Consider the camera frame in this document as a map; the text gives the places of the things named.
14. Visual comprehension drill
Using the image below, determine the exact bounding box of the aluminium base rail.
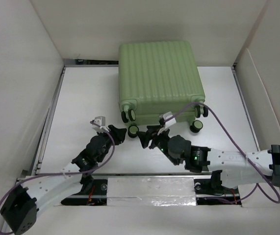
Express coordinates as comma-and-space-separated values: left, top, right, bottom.
47, 175, 242, 210

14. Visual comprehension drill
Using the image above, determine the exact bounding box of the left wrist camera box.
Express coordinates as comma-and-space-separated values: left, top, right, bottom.
90, 116, 109, 133

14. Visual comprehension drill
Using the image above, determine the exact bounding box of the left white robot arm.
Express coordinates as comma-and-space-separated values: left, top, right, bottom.
0, 125, 127, 235

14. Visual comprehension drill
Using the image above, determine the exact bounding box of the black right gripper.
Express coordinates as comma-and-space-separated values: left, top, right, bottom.
137, 124, 179, 165

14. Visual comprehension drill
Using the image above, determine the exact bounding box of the green hard-shell suitcase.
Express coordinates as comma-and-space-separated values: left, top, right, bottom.
119, 40, 208, 138

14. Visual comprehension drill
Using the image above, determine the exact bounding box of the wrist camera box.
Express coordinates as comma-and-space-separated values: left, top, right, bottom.
159, 112, 177, 131
90, 116, 109, 133

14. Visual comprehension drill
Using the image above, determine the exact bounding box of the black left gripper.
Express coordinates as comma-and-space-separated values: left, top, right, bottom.
96, 125, 125, 163

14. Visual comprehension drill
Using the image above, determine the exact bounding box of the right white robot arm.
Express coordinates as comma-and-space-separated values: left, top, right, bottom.
137, 126, 280, 192

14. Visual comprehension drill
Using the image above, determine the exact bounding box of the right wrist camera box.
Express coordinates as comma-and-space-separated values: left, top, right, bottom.
159, 112, 177, 131

